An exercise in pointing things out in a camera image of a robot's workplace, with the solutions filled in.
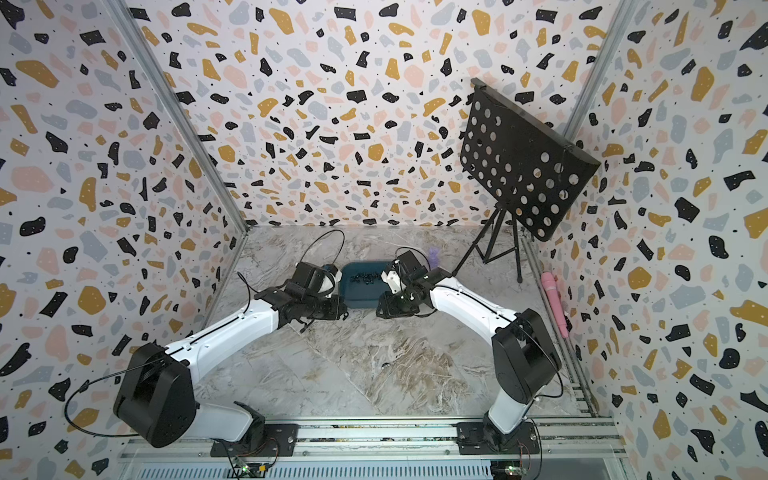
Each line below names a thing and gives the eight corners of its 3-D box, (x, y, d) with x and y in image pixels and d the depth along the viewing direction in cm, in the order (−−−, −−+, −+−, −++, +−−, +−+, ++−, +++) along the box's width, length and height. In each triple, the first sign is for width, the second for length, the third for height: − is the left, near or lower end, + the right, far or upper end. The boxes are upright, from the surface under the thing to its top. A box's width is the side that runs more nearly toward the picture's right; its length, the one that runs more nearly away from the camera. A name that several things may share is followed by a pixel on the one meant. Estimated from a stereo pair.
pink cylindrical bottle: (560, 337, 96) (563, 334, 95) (541, 275, 112) (543, 272, 111) (571, 337, 96) (574, 334, 95) (550, 276, 112) (553, 272, 111)
